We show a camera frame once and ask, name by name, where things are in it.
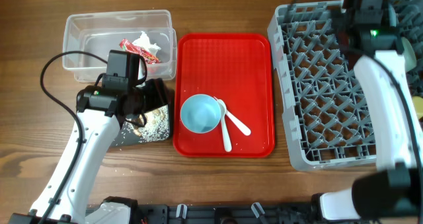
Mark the yellow plastic cup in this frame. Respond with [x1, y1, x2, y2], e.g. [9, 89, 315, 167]
[412, 96, 423, 120]

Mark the food scraps and rice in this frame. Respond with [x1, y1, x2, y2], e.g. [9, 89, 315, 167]
[121, 105, 171, 145]

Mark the green bowl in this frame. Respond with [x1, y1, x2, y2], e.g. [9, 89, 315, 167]
[401, 37, 417, 72]

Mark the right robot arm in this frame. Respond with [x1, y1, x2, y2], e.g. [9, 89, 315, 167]
[317, 0, 422, 221]

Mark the red serving tray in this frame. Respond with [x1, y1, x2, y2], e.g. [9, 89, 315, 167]
[173, 33, 275, 158]

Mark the pink plastic fork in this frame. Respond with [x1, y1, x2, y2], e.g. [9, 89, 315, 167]
[214, 97, 251, 136]

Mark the light blue bowl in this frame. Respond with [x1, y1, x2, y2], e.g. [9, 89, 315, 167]
[180, 94, 221, 134]

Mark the white tissue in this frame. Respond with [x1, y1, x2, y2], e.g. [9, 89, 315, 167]
[132, 31, 161, 56]

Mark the white plastic spoon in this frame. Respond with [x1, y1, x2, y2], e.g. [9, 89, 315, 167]
[217, 99, 232, 152]

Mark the black plastic tray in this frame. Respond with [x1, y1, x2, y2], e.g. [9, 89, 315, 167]
[111, 79, 174, 147]

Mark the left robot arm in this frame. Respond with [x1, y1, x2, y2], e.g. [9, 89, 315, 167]
[9, 50, 167, 223]

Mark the grey dishwasher rack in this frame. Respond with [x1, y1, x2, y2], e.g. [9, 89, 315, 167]
[267, 0, 422, 171]

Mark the red snack wrapper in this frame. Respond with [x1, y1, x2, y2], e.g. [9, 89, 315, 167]
[119, 39, 161, 64]

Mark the clear plastic bin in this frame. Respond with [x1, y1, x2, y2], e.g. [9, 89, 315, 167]
[63, 10, 177, 80]

